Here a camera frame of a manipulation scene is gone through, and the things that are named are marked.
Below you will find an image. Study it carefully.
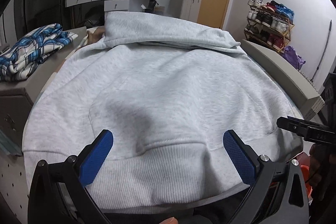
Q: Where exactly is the light grey hoodie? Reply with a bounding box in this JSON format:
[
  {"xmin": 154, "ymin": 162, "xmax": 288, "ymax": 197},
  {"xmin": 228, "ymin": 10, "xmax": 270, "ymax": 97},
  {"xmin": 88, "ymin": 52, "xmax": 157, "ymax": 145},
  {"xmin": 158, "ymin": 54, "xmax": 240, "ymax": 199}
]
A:
[{"xmin": 22, "ymin": 12, "xmax": 303, "ymax": 214}]

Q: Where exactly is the person's left hand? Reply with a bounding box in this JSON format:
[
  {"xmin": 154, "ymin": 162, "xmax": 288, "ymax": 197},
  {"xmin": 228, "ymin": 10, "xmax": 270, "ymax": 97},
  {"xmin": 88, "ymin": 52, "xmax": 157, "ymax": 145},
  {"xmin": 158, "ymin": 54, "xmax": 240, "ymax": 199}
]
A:
[{"xmin": 159, "ymin": 217, "xmax": 178, "ymax": 224}]

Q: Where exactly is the purple bag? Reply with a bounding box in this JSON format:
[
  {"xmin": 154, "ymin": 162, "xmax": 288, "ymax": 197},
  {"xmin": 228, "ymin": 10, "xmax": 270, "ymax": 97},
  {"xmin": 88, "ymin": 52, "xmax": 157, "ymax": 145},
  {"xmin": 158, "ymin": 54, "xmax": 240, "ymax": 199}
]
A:
[{"xmin": 281, "ymin": 46, "xmax": 306, "ymax": 71}]

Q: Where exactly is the blue plaid shirt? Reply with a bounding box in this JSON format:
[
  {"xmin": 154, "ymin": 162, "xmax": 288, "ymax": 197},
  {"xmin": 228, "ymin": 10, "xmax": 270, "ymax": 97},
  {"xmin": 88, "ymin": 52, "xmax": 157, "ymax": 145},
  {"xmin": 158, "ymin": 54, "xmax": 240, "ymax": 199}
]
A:
[{"xmin": 1, "ymin": 23, "xmax": 78, "ymax": 82}]

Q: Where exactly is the bamboo shoe rack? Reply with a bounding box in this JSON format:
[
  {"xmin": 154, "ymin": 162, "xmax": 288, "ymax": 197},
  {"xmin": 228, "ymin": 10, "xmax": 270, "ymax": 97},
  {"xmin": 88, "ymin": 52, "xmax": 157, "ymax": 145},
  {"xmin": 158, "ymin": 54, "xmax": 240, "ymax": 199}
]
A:
[{"xmin": 244, "ymin": 0, "xmax": 294, "ymax": 54}]

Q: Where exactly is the checkered bed sheet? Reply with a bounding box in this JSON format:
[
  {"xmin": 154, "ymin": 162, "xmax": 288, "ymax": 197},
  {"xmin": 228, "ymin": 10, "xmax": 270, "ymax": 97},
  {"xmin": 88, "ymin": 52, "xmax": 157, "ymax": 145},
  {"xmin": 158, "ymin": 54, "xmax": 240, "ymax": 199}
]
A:
[{"xmin": 55, "ymin": 26, "xmax": 105, "ymax": 73}]

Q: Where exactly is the person's right hand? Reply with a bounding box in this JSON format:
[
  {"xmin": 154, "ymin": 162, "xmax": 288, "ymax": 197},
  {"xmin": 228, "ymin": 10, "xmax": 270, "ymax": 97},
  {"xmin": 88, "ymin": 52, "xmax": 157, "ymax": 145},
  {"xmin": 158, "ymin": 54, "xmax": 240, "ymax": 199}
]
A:
[{"xmin": 309, "ymin": 144, "xmax": 335, "ymax": 192}]

